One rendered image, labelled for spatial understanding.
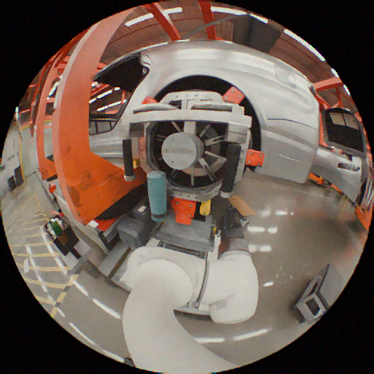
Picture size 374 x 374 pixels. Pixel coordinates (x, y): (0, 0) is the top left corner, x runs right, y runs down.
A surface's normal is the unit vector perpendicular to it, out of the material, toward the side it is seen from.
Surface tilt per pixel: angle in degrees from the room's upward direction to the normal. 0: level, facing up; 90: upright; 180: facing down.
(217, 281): 10
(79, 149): 90
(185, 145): 90
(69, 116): 90
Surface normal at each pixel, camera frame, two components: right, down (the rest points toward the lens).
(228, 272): 0.00, -0.93
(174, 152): -0.23, 0.40
